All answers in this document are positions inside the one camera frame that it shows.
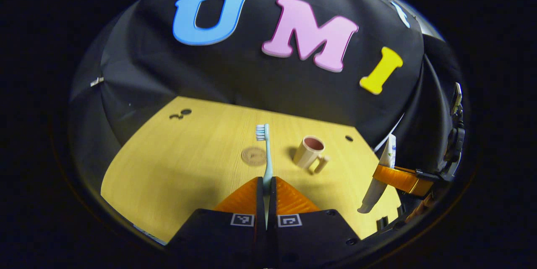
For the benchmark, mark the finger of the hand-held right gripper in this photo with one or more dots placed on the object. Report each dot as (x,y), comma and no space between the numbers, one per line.
(398,178)
(421,209)

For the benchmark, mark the light green toothbrush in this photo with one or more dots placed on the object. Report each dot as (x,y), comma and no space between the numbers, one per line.
(267,155)

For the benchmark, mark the white toothpaste tube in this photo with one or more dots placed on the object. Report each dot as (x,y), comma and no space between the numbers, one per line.
(388,151)

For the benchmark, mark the wooden desktop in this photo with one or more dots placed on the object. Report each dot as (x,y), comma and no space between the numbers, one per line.
(188,168)

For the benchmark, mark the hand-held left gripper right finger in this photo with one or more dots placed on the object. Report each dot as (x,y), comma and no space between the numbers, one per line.
(272,206)

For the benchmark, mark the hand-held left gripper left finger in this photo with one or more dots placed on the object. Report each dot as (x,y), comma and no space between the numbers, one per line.
(260,210)

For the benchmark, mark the round brown coaster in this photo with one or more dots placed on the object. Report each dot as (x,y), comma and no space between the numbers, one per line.
(251,156)

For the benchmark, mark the black backdrop cloth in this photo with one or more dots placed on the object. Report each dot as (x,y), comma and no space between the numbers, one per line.
(251,80)

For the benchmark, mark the silver metal clip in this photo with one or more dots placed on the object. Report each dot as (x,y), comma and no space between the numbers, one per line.
(97,81)

